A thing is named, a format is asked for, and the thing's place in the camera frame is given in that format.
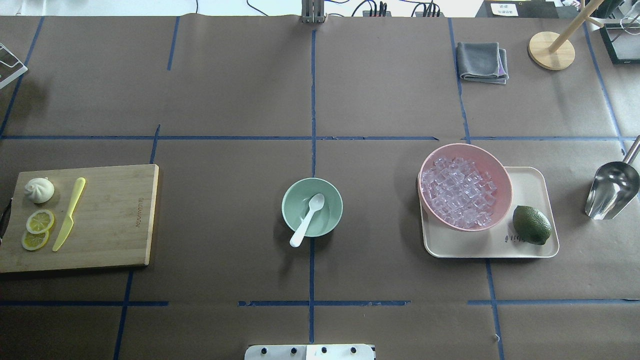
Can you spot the white plastic spoon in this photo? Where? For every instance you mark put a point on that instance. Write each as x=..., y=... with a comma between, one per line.
x=316, y=203

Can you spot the green ceramic bowl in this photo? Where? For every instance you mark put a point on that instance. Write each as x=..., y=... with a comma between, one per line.
x=295, y=206

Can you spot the clear ice cubes pile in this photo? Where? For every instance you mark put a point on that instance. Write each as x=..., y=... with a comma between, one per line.
x=459, y=193

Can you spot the pink bowl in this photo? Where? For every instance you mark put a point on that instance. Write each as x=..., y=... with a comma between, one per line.
x=486, y=163

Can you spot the metal ice scoop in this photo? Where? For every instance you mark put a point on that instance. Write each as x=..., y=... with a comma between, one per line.
x=614, y=185

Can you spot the grey folded cloth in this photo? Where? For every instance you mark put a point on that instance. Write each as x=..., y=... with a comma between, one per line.
x=484, y=62

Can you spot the bamboo cutting board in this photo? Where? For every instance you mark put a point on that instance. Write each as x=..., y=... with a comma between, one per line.
x=113, y=219

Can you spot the cream rectangular tray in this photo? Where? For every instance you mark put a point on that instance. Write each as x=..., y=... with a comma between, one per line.
x=501, y=241

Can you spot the green avocado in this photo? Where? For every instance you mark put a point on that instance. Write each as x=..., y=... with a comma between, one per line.
x=531, y=225

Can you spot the yellow plastic knife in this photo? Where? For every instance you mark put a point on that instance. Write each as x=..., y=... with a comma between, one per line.
x=68, y=221

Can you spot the wooden stand with round base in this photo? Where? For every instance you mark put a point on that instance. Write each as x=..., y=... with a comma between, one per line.
x=554, y=51

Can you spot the white steamed bun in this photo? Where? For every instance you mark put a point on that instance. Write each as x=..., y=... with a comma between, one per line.
x=39, y=190

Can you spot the upper lemon slice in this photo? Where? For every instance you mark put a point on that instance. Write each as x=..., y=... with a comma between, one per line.
x=40, y=222

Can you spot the lemon slice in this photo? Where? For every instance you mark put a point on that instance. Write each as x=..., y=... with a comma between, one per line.
x=34, y=242
x=40, y=222

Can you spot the lower lemon slice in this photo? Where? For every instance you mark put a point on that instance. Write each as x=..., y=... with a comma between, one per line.
x=34, y=242

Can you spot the metal cup rack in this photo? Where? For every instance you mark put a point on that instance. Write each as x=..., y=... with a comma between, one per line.
x=11, y=68

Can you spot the aluminium frame post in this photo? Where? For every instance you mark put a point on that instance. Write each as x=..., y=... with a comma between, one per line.
x=313, y=12

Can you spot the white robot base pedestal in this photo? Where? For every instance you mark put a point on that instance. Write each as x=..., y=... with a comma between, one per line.
x=349, y=351

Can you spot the black tray with frame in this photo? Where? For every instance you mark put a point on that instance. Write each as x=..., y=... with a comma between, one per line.
x=622, y=47

